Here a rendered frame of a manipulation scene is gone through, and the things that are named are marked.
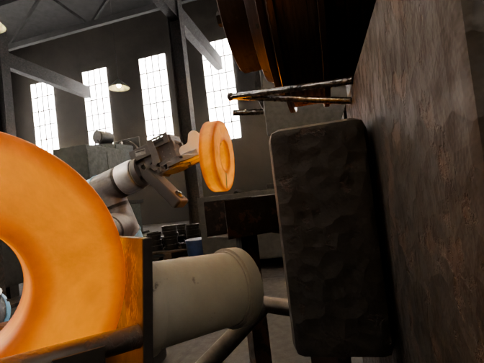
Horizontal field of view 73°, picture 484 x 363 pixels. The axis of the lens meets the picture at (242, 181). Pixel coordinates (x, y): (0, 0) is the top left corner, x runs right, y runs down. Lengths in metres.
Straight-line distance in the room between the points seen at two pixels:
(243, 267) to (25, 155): 0.15
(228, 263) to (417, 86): 0.16
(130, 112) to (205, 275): 12.70
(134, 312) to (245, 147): 10.80
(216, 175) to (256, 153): 10.22
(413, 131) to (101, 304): 0.20
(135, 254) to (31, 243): 0.05
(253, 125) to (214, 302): 10.82
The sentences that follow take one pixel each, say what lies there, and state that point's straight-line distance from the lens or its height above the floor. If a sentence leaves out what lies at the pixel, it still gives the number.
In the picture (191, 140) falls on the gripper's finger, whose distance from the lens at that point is 0.73.
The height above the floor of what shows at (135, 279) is 0.70.
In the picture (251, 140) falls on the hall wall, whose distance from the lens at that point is 10.95.
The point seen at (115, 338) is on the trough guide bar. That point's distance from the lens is 0.19.
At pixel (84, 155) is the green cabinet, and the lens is 4.12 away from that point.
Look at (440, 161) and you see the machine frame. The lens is 0.18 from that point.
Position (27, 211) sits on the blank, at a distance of 0.19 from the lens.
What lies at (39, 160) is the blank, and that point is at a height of 0.76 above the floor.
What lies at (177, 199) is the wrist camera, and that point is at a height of 0.74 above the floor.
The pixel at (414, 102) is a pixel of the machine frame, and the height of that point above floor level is 0.78.
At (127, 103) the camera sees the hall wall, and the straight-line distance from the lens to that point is 13.02.
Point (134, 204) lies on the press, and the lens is 8.52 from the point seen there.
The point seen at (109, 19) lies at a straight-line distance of 11.00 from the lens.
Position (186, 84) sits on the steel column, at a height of 3.37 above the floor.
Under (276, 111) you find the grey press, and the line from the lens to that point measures 3.27.
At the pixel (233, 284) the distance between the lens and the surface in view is 0.23.
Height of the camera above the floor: 0.74
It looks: 2 degrees up
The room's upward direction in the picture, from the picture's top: 7 degrees counter-clockwise
